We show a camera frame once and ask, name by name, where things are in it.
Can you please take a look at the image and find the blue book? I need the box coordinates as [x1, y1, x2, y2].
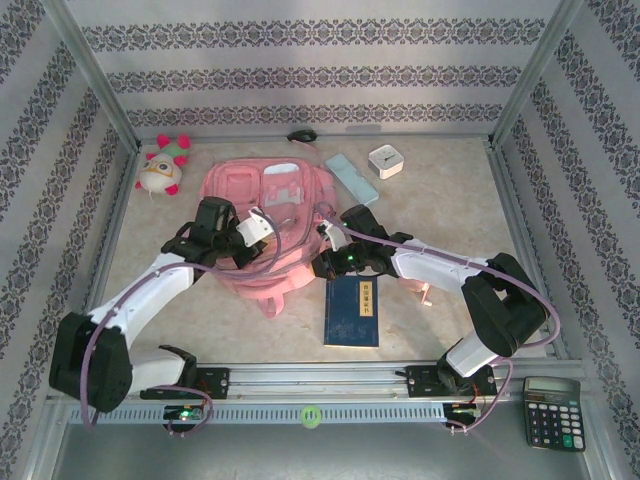
[323, 277, 380, 349]

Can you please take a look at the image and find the pink student backpack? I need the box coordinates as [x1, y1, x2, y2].
[198, 157, 346, 321]

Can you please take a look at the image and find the light blue pencil case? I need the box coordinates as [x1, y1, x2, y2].
[324, 153, 380, 206]

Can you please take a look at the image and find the white pink plush toy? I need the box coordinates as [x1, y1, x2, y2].
[134, 133, 192, 201]

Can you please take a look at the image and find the white square alarm clock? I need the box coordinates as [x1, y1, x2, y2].
[368, 144, 407, 180]

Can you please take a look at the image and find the black desk calculator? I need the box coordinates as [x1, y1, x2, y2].
[523, 377, 586, 453]

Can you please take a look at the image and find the metal table side rail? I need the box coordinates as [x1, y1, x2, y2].
[485, 141, 571, 361]
[74, 144, 141, 361]

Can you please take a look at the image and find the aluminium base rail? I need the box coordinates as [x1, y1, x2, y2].
[47, 359, 585, 404]

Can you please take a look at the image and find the slotted metal cable tray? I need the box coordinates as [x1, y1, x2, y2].
[67, 401, 484, 427]

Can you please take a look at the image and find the metal frame post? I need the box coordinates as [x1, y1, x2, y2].
[487, 0, 586, 151]
[42, 0, 142, 151]

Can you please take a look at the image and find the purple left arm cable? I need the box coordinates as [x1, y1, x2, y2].
[79, 209, 289, 439]

